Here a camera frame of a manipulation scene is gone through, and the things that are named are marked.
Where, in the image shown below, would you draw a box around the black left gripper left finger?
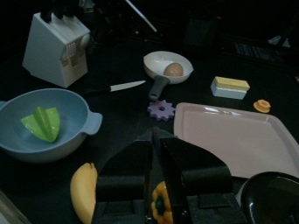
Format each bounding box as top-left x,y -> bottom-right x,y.
90,128 -> 154,224

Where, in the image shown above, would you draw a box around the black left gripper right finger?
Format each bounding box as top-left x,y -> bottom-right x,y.
152,125 -> 249,224

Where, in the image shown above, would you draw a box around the white-bladed paring knife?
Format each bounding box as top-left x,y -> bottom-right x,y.
83,80 -> 146,95

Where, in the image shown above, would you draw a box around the white small pan grey handle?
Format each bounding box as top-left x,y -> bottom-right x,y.
142,51 -> 194,102

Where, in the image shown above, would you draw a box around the white knife block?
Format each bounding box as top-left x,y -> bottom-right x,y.
21,12 -> 90,88

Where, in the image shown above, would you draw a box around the yellow toy banana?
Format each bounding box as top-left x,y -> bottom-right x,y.
69,162 -> 98,224

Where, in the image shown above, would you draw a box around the yellow toy bell pepper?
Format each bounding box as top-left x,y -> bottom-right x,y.
150,180 -> 174,224

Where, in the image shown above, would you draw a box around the pink rectangular tray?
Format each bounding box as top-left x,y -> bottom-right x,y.
172,101 -> 299,179

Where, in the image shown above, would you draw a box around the black round pan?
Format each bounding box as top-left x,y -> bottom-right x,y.
237,171 -> 299,224

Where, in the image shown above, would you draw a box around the purple toy gear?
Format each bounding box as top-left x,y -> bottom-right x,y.
145,99 -> 176,123

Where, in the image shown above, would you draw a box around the green toy leaf vegetable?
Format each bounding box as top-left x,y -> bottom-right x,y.
19,106 -> 61,144

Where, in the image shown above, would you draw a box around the small orange toy cap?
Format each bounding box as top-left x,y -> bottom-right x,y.
252,99 -> 272,114

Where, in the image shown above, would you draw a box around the yellow and white butter block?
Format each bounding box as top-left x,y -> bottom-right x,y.
209,76 -> 250,101

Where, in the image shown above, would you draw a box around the brown toy egg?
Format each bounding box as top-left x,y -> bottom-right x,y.
162,62 -> 184,78

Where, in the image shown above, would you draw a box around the blue bowl with handles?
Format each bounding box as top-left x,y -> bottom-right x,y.
0,87 -> 103,164

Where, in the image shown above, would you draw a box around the black knife handles in block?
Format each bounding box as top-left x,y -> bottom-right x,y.
39,0 -> 85,24

